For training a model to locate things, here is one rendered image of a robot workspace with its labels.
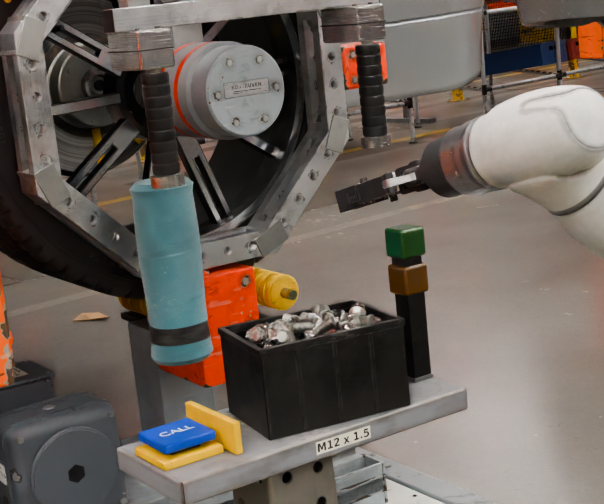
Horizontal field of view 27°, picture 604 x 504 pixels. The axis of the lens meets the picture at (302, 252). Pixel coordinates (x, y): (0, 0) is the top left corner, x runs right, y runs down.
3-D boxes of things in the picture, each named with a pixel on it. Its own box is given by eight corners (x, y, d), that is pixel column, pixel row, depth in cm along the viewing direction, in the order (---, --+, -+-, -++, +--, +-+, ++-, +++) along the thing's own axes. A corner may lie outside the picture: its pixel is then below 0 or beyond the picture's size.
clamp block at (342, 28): (350, 40, 185) (346, 3, 184) (387, 38, 178) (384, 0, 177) (322, 43, 183) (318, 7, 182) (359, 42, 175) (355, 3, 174)
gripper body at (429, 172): (479, 127, 154) (430, 144, 162) (430, 137, 149) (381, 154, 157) (495, 185, 154) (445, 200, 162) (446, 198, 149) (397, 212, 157)
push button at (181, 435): (189, 433, 155) (187, 416, 155) (218, 447, 150) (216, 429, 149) (139, 449, 152) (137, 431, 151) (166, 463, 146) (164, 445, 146)
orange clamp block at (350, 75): (318, 90, 208) (362, 83, 213) (346, 90, 201) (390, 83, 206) (314, 47, 206) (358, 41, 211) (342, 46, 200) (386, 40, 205)
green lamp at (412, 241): (408, 251, 170) (406, 222, 169) (427, 254, 166) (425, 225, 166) (385, 257, 168) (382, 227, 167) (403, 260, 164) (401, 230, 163)
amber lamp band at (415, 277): (411, 287, 171) (409, 258, 170) (430, 291, 167) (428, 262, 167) (388, 293, 169) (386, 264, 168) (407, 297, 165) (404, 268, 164)
